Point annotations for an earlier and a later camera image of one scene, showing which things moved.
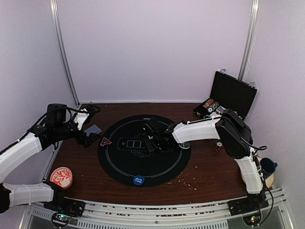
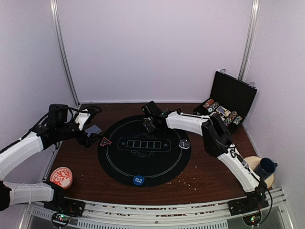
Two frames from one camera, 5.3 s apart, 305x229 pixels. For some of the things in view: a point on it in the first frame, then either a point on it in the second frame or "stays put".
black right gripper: x=149 y=148 → x=149 y=126
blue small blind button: x=138 y=180 stays put
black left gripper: x=88 y=140 stays put
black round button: x=185 y=145 stays put
